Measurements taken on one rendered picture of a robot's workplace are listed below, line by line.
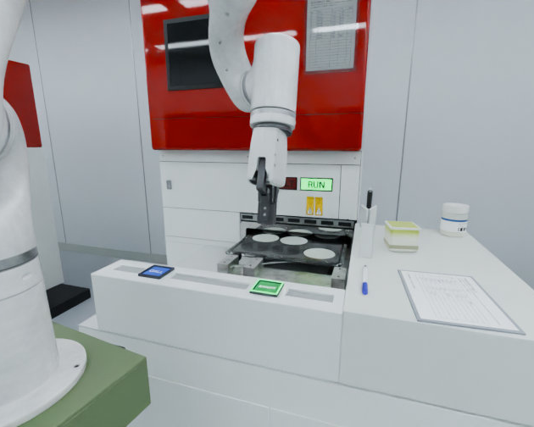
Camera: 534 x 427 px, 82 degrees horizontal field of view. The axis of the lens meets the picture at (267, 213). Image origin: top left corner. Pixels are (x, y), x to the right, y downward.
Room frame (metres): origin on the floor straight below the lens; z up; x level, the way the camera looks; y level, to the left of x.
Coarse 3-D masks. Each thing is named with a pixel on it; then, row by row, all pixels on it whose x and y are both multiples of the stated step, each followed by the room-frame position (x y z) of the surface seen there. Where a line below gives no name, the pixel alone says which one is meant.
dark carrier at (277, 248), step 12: (252, 240) 1.07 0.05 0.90; (312, 240) 1.08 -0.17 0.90; (324, 240) 1.08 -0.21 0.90; (336, 240) 1.07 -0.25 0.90; (252, 252) 0.94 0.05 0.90; (264, 252) 0.94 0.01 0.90; (276, 252) 0.94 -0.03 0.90; (288, 252) 0.94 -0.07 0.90; (300, 252) 0.94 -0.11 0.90; (336, 252) 0.94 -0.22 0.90
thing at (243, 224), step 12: (240, 228) 1.19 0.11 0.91; (264, 228) 1.16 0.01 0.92; (276, 228) 1.15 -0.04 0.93; (288, 228) 1.13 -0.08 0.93; (300, 228) 1.12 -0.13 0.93; (312, 228) 1.10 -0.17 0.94; (324, 228) 1.09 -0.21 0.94; (336, 228) 1.08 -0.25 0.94; (240, 240) 1.19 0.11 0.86; (348, 252) 1.06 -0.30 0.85
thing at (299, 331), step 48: (96, 288) 0.64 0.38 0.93; (144, 288) 0.60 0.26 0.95; (192, 288) 0.57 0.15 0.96; (240, 288) 0.57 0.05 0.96; (288, 288) 0.57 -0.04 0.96; (144, 336) 0.60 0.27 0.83; (192, 336) 0.56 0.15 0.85; (240, 336) 0.53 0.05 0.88; (288, 336) 0.50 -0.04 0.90; (336, 336) 0.48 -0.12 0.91
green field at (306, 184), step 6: (306, 180) 1.12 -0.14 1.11; (312, 180) 1.11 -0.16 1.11; (318, 180) 1.11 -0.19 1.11; (324, 180) 1.10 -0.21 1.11; (330, 180) 1.10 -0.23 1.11; (306, 186) 1.12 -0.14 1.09; (312, 186) 1.11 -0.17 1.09; (318, 186) 1.11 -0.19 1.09; (324, 186) 1.10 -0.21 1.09; (330, 186) 1.09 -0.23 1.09
